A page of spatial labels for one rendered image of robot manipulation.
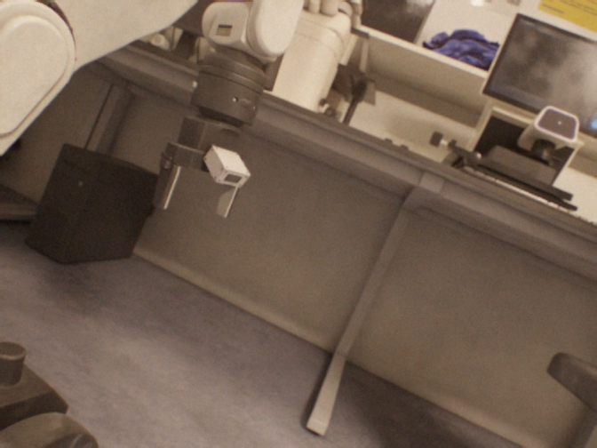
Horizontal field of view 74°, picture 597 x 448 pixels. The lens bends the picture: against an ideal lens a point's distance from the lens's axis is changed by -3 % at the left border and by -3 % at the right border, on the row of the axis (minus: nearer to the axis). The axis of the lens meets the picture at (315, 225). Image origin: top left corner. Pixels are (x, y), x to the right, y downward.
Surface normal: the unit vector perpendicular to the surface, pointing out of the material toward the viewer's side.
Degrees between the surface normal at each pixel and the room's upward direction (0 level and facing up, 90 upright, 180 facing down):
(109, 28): 90
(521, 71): 93
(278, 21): 89
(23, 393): 0
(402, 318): 90
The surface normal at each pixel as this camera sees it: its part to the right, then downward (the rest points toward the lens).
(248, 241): -0.15, -0.03
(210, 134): 0.74, 0.33
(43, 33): 0.86, 0.40
